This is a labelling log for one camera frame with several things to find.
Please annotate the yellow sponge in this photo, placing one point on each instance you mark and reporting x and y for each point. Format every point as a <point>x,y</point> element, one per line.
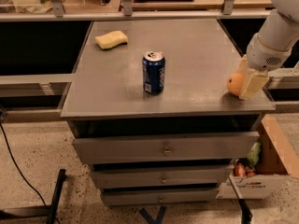
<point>111,40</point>

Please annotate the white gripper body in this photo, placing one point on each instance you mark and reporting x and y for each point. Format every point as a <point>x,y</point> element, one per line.
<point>263,57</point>

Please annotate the black metal stand leg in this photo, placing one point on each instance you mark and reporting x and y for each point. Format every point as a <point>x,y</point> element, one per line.
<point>47,211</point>

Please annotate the green snack bag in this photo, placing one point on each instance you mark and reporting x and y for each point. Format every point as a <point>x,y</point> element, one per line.
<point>253,155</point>

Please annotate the blue soda can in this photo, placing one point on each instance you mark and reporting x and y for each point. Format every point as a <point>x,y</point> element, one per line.
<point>153,64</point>

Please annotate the red snack packet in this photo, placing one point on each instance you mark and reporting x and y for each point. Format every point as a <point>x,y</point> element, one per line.
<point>240,170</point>

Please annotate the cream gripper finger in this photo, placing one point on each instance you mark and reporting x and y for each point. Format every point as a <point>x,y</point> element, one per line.
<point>243,66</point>
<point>253,82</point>

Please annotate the middle grey drawer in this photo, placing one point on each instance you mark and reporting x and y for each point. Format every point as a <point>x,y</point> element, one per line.
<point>158,177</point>

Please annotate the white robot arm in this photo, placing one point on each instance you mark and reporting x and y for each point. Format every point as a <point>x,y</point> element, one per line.
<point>270,47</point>

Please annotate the metal railing frame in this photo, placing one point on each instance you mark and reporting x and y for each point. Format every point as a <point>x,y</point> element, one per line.
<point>102,10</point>

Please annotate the top grey drawer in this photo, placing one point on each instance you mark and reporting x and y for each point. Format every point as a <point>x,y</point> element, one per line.
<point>176,147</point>

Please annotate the bottom grey drawer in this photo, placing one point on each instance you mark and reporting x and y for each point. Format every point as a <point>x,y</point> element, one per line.
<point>159,196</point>

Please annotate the black handled tool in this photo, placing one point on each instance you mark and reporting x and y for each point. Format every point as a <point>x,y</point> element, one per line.
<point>246,216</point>

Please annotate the white cardboard box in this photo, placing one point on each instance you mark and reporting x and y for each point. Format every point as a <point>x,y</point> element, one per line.
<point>277,162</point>

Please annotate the grey drawer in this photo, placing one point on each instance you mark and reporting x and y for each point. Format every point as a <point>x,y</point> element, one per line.
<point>159,196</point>
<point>158,177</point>
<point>176,147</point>

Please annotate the orange fruit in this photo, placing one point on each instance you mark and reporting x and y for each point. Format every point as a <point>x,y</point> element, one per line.
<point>235,83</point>

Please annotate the grey drawer cabinet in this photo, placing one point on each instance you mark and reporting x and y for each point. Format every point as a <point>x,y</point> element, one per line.
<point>151,113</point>

